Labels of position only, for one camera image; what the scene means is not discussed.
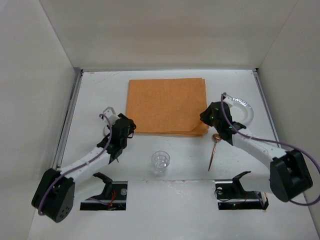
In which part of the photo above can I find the orange cloth napkin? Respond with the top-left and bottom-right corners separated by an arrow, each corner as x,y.
126,78 -> 208,137

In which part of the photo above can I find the clear plastic glass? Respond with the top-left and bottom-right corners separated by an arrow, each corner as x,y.
151,150 -> 171,177

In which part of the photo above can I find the white round plate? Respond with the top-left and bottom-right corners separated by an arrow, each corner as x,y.
229,106 -> 254,127

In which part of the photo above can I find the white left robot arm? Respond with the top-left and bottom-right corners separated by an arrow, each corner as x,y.
31,113 -> 137,223

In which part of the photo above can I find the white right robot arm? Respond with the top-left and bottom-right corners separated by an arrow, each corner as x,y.
199,101 -> 313,202

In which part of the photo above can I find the right aluminium table rail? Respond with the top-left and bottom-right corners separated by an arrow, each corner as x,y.
252,68 -> 282,148

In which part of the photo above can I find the aluminium table rail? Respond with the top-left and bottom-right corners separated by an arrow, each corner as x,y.
51,67 -> 83,170
252,68 -> 282,148

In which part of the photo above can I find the left aluminium table rail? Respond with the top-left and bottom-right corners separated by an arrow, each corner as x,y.
51,67 -> 83,170

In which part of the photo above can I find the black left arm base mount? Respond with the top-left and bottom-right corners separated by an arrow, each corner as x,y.
91,172 -> 116,207

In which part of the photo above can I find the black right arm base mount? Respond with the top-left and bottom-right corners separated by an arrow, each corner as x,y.
214,171 -> 270,202

